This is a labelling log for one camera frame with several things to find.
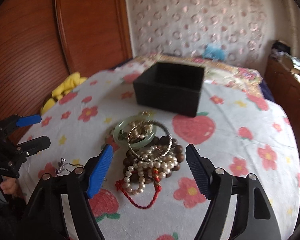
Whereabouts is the red cord bracelet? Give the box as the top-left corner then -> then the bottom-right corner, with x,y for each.
115,167 -> 163,210

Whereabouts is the white pearl necklace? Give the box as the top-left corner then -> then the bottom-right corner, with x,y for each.
122,146 -> 179,195

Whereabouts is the green jade bangle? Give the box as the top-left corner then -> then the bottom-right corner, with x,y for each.
113,119 -> 157,146

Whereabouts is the dark wooden bead bracelet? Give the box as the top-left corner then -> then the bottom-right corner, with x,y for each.
122,135 -> 185,184

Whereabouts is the silver metal bangle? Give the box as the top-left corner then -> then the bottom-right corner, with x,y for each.
127,120 -> 172,161

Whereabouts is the black jewelry box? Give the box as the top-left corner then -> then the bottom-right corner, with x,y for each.
133,62 -> 205,117

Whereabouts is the person's left hand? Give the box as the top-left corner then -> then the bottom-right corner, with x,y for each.
0,177 -> 18,194

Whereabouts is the strawberry print white cloth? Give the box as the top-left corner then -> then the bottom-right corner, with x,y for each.
19,67 -> 300,239

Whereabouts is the yellow plush toy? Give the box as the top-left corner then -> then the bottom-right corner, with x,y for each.
40,72 -> 88,115

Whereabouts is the floral bed quilt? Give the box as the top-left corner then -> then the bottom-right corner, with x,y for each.
120,54 -> 264,98

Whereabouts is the brown wooden side cabinet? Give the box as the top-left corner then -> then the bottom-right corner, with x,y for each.
264,58 -> 300,152

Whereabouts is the blue plush toy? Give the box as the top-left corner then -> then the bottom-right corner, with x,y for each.
202,44 -> 226,61

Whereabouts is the clutter pile on cabinet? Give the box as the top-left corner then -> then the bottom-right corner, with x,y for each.
270,40 -> 300,82

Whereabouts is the circle pattern sheer curtain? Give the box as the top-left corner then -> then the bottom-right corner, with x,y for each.
126,0 -> 287,70

